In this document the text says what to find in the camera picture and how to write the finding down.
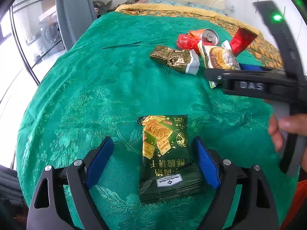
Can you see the orange red clothing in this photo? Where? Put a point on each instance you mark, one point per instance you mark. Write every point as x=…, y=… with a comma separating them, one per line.
x=298, y=200

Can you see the grey curtain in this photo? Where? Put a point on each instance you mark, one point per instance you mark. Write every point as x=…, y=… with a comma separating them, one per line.
x=74, y=18

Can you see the red foil snack wrapper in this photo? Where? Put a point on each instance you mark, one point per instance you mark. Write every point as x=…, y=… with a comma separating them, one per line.
x=241, y=40

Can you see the red crumpled plastic bag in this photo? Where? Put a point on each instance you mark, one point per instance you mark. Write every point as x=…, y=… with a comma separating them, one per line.
x=186, y=42

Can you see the washing machine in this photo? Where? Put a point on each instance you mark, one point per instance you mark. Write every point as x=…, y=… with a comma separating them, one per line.
x=50, y=34

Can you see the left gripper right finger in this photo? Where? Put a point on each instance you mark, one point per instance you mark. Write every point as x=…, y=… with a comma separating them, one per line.
x=256, y=207

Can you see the gold foil wrapper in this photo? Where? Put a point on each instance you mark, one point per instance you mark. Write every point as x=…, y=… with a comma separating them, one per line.
x=183, y=61

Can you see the orange soda can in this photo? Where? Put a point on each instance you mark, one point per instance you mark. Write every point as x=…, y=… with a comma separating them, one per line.
x=207, y=36

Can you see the green embroidered bedspread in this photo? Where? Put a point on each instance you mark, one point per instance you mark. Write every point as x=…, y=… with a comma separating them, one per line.
x=104, y=83

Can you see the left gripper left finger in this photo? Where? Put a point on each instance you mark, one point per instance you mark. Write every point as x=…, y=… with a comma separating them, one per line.
x=49, y=208

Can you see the right hand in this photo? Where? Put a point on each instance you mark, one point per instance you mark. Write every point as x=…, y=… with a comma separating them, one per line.
x=294, y=144

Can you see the green cracker packet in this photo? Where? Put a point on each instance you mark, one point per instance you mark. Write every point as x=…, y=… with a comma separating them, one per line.
x=168, y=167

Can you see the orange floral quilt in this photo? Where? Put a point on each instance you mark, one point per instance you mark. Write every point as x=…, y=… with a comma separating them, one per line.
x=260, y=48

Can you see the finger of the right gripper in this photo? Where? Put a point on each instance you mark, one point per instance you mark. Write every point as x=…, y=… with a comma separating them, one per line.
x=214, y=76
x=249, y=67

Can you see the oat bread wrapper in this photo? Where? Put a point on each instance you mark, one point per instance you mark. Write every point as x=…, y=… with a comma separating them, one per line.
x=216, y=57

